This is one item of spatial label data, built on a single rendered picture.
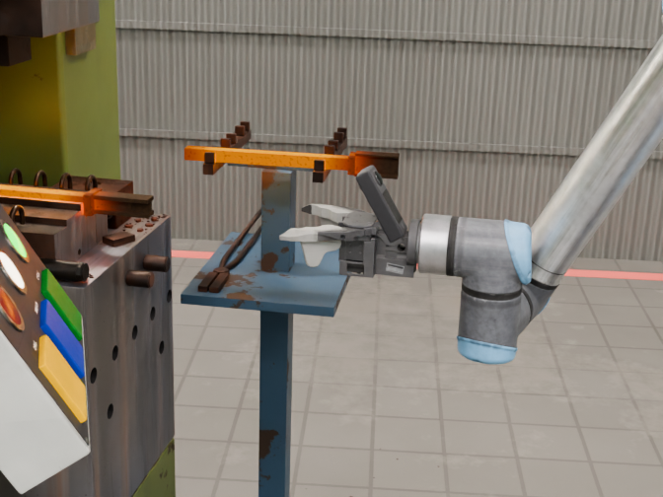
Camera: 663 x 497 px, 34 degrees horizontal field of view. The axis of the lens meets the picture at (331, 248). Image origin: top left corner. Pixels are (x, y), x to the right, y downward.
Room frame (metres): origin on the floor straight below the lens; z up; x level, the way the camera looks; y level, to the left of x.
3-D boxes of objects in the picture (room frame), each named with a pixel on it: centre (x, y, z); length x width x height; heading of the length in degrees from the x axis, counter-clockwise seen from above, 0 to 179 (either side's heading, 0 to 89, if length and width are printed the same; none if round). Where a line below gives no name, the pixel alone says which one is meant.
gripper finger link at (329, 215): (1.62, 0.01, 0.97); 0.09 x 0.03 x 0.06; 43
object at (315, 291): (2.10, 0.11, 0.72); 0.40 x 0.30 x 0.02; 172
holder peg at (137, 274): (1.63, 0.31, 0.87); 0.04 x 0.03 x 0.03; 79
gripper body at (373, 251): (1.55, -0.07, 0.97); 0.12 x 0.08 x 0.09; 79
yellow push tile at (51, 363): (0.98, 0.27, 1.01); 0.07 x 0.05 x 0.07; 14
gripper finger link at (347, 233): (1.52, -0.02, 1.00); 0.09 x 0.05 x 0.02; 115
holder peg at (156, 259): (1.70, 0.29, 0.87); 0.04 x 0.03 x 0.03; 79
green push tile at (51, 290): (1.17, 0.32, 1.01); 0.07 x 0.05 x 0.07; 14
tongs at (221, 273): (2.23, 0.19, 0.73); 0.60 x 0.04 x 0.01; 172
